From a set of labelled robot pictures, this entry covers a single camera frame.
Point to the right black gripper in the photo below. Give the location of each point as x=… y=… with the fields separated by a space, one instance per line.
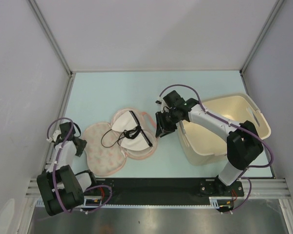
x=162 y=128

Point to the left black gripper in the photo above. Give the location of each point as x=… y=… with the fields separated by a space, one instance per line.
x=82 y=145

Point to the pink floral laundry bag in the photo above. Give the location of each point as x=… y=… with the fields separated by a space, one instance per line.
x=110 y=144

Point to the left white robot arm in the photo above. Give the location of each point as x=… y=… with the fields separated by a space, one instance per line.
x=60 y=188

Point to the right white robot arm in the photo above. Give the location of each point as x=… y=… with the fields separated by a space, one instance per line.
x=243 y=145

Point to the cream plastic laundry basket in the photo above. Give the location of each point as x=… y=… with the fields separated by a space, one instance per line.
x=204 y=143

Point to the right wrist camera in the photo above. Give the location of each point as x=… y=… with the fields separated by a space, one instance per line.
x=160 y=101

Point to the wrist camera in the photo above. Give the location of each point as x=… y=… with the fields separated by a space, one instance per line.
x=55 y=138
x=160 y=101

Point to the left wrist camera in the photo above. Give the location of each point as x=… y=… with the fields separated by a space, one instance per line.
x=55 y=138

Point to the aluminium frame rail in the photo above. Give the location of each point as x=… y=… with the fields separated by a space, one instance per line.
x=269 y=189

